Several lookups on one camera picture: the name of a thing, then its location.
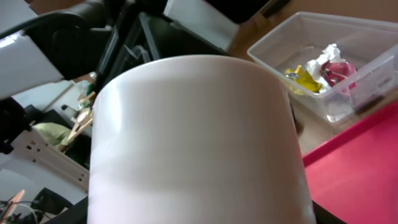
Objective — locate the red foil wrapper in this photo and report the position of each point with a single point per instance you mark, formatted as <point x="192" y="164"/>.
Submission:
<point x="335" y="72"/>

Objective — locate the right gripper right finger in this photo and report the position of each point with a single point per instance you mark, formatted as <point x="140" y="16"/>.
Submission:
<point x="325" y="217"/>

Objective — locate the pink cup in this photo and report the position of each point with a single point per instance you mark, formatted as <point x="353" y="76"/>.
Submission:
<point x="196" y="139"/>

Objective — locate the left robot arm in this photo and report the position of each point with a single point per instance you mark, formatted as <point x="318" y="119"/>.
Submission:
<point x="105" y="37"/>

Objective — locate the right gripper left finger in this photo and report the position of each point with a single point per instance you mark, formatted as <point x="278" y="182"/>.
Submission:
<point x="67" y="212"/>

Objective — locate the yellow foil wrapper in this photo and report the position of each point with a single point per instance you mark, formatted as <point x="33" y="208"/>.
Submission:
<point x="303" y="78"/>

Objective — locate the clear plastic bin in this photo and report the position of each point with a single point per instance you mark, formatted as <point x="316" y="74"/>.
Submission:
<point x="371" y="46"/>

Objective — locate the white tissue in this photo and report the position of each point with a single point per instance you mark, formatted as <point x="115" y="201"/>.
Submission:
<point x="331" y="53"/>

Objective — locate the red serving tray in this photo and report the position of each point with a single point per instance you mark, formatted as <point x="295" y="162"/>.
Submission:
<point x="353" y="176"/>

